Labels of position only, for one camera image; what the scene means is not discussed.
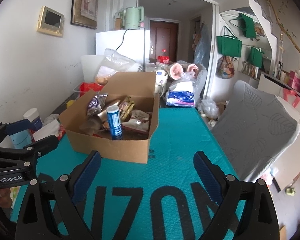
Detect grey leaf pattern chair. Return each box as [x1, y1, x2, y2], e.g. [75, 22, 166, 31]
[211, 80, 300, 183]

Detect blue white tissue pack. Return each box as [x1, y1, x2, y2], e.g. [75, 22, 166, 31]
[166, 87, 197, 107]

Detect bamboo branch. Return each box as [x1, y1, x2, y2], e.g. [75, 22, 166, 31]
[265, 0, 300, 75]

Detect white capped blue bottle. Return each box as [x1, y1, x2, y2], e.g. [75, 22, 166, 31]
[11, 108, 43, 149]

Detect cardboard box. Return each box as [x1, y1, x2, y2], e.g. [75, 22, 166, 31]
[59, 71, 160, 164]

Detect pink ribbon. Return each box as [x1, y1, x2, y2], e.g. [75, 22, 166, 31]
[282, 87, 300, 108]

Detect red cola bottle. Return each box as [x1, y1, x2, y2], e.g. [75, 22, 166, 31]
[157, 49, 170, 64]

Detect brown wooden door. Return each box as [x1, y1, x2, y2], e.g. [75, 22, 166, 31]
[150, 21, 178, 63]

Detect pink plush slipper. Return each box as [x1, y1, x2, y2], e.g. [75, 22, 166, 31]
[186, 64, 200, 77]
[169, 63, 184, 80]

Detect blue white tube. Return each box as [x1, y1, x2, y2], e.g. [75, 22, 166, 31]
[107, 105, 123, 140]

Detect gold wall intercom panel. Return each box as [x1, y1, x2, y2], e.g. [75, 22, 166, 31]
[37, 6, 65, 38]

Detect white red snack bag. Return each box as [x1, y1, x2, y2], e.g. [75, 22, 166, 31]
[121, 110, 150, 133]

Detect white jug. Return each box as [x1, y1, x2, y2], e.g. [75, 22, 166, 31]
[154, 67, 169, 94]

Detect white patterned wrapper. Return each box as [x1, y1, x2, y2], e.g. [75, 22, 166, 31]
[32, 119, 60, 142]

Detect clear plastic container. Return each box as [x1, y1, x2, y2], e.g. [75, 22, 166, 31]
[73, 82, 105, 99]

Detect green snack packet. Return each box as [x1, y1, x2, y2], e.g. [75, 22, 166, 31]
[119, 97, 135, 120]

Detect green white bag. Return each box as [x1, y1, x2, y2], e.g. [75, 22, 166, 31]
[114, 9, 127, 30]

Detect clear plastic bag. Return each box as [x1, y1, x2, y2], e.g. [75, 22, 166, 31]
[95, 49, 139, 85]

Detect blue plastic garment bag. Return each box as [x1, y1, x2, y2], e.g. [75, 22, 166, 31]
[193, 24, 210, 67]

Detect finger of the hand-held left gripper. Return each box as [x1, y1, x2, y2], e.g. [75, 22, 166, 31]
[0, 119, 32, 147]
[0, 134, 60, 167]

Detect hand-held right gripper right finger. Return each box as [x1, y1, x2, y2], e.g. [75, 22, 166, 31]
[193, 151, 280, 240]

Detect white plastic bag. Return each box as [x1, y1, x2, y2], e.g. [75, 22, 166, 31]
[169, 72, 198, 98]

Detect green electric kettle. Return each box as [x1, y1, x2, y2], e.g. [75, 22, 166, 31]
[124, 6, 145, 30]

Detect person's left hand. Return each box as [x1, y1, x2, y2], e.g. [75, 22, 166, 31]
[0, 187, 13, 210]

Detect crumpled clear plastic bags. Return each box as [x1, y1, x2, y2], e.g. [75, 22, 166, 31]
[199, 96, 219, 119]

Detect floral fabric bag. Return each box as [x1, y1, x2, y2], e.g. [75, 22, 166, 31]
[216, 56, 237, 80]

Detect teal bubble mat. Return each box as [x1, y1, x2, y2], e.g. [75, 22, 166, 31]
[10, 107, 245, 240]

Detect framed picture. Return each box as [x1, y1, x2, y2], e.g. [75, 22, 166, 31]
[70, 0, 100, 30]

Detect beige carton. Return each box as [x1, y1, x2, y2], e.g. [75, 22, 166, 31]
[97, 99, 121, 117]

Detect black kettle cable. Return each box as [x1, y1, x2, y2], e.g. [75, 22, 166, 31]
[115, 29, 129, 52]

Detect green tote bag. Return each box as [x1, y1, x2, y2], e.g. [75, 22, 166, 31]
[216, 26, 242, 57]
[229, 12, 257, 38]
[247, 46, 265, 68]

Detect white refrigerator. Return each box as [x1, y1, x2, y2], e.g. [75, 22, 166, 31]
[95, 29, 151, 72]

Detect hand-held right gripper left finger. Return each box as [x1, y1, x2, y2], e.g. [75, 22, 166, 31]
[15, 150, 102, 240]

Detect pink gift box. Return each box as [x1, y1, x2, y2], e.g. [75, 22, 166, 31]
[289, 70, 300, 90]

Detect purple silver snack packet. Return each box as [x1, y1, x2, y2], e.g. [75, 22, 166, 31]
[86, 93, 108, 118]

